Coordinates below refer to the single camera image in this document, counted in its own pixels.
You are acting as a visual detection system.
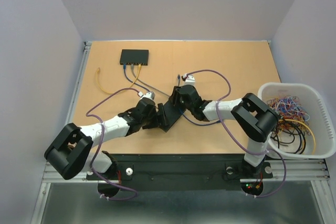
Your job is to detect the black switch box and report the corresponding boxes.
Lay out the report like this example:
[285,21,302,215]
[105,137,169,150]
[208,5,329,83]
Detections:
[160,101,185,132]

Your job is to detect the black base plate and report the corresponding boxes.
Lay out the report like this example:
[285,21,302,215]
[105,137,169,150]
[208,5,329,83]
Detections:
[54,152,274,192]

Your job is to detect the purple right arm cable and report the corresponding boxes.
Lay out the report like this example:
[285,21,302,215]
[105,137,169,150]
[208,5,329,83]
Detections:
[185,69,287,199]

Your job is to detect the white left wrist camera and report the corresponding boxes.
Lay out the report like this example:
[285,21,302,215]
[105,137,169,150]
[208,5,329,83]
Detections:
[138,91,155,101]

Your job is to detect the white plastic basket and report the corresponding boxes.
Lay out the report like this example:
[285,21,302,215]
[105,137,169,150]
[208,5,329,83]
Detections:
[258,82,335,159]

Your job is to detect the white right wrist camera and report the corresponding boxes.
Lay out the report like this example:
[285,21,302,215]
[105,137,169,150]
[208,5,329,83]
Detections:
[182,74,196,86]

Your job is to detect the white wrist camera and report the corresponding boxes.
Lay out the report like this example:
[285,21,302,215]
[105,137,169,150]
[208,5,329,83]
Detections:
[138,91,155,101]
[182,74,196,86]

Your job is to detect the yellow ethernet cable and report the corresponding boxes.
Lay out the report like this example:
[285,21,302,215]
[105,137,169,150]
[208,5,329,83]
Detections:
[94,63,144,94]

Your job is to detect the pile of coloured cables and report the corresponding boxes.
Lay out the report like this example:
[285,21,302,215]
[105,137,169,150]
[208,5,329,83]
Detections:
[266,95,317,155]

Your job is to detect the black switch with ports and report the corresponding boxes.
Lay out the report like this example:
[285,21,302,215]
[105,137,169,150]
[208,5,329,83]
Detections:
[120,49,149,66]

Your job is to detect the aluminium frame rails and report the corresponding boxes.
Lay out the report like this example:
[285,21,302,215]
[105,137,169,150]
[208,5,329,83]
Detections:
[32,40,335,223]

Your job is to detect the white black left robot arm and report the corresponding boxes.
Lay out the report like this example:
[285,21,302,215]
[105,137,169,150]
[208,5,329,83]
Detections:
[44,98,167,180]

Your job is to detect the grey ethernet cable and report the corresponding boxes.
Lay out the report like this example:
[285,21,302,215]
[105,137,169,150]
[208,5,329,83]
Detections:
[130,63,171,98]

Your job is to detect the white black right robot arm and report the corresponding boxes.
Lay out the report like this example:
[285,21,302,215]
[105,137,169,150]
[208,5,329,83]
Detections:
[169,84,280,177]

